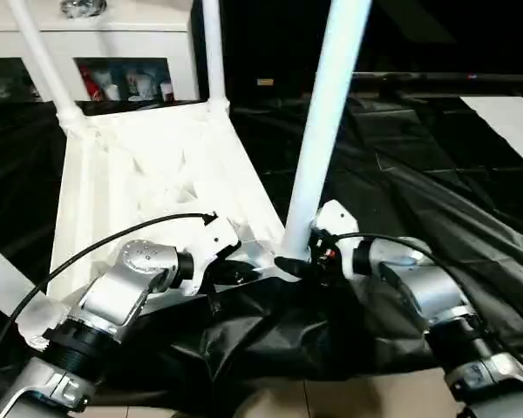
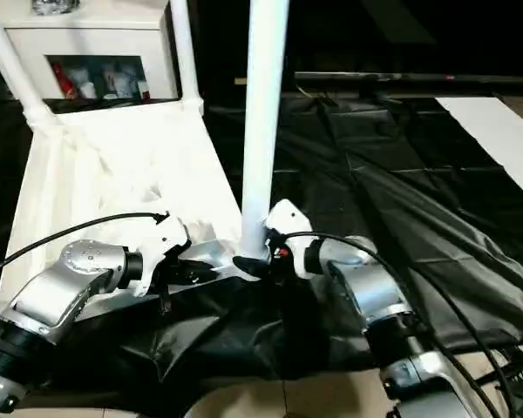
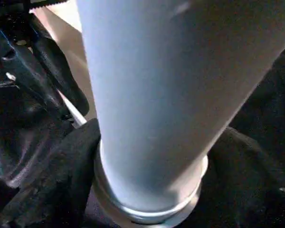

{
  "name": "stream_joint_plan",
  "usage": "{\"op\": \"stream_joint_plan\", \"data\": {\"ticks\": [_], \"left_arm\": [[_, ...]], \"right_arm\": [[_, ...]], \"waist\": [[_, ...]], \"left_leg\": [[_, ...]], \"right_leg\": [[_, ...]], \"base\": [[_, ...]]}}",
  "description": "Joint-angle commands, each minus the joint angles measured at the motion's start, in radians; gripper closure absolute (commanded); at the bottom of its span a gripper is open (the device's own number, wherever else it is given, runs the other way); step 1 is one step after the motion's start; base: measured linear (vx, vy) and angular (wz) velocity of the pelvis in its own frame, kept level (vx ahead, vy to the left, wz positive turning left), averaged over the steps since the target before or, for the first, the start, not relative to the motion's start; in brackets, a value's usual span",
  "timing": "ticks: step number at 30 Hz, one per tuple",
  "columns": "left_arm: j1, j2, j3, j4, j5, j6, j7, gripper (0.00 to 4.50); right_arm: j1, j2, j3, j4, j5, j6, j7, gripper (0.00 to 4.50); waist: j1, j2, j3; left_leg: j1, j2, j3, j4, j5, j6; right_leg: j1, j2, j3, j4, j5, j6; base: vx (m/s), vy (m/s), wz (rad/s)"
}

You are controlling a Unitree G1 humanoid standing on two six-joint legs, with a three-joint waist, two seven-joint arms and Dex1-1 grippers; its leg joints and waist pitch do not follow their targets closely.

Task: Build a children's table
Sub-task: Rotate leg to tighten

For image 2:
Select white plastic table top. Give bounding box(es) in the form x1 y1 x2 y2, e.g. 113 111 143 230
0 98 269 326

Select white plastic table leg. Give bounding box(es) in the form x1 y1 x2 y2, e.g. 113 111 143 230
239 0 291 260
168 0 201 110
0 0 53 127

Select black work mat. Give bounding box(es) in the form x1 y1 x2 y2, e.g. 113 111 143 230
0 84 523 395

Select red packet behind glass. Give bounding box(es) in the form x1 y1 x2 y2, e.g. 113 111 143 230
51 63 78 99

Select long black bar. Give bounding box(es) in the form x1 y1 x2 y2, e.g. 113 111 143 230
294 71 523 89

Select white glass-door cabinet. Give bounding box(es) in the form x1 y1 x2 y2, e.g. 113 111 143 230
0 0 179 102

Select flat white sheet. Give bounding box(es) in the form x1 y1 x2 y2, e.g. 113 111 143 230
435 96 523 197

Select black tripod leg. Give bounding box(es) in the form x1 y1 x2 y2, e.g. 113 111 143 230
474 346 523 391

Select patterned bowl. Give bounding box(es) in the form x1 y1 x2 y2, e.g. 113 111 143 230
31 0 82 14

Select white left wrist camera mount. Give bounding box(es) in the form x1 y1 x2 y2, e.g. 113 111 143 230
132 212 193 300

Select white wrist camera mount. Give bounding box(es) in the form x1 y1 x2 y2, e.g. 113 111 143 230
132 212 193 300
263 199 326 280

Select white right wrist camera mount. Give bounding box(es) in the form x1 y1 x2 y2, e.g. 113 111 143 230
263 199 326 280

